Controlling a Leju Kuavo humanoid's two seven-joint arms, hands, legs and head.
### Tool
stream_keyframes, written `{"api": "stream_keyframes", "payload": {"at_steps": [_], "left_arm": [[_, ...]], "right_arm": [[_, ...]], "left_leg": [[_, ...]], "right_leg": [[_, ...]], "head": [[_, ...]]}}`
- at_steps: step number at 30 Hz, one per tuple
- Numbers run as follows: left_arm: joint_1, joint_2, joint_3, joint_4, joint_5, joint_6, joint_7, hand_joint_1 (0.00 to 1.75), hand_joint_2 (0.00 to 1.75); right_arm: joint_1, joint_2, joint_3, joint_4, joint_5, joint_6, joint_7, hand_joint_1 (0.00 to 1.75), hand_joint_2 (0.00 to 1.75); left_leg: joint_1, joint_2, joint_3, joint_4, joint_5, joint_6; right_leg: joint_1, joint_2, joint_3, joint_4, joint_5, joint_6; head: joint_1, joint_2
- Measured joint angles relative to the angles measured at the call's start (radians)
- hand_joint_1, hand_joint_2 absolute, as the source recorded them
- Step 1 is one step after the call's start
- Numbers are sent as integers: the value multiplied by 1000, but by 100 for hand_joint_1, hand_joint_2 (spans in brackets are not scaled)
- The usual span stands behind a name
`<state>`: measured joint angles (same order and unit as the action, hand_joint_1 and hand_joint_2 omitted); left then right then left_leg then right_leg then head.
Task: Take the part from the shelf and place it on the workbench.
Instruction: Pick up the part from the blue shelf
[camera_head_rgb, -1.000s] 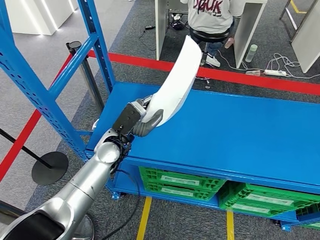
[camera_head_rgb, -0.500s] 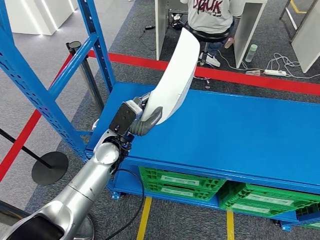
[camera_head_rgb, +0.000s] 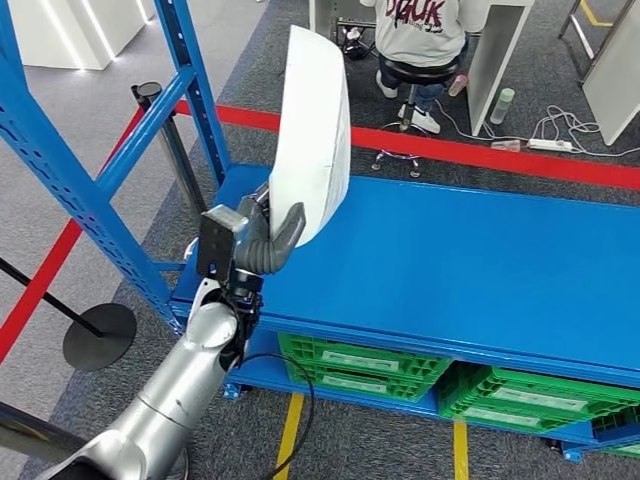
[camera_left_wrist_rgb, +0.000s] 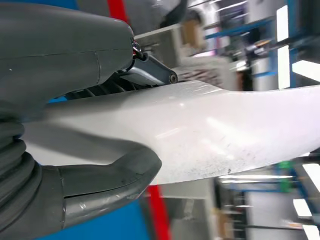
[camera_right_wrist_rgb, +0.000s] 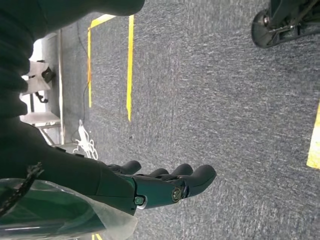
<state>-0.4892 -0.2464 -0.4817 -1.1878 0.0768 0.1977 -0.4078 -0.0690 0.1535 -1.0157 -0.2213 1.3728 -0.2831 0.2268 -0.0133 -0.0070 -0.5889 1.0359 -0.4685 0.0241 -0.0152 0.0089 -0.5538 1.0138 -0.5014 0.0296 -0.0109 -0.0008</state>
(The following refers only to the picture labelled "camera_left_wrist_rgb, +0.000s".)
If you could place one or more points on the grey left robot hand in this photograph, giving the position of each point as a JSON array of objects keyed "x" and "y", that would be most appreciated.
[{"x": 62, "y": 49}]

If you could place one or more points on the blue metal shelf rack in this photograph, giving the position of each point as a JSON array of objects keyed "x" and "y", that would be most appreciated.
[{"x": 112, "y": 222}]

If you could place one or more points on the brown cardboard box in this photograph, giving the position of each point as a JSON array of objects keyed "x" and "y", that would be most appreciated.
[{"x": 193, "y": 34}]

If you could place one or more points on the long red barrier belt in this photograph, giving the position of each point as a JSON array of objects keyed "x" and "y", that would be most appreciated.
[{"x": 160, "y": 215}]

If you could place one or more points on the blue storage rack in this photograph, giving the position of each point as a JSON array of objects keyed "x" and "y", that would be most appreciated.
[{"x": 237, "y": 30}]

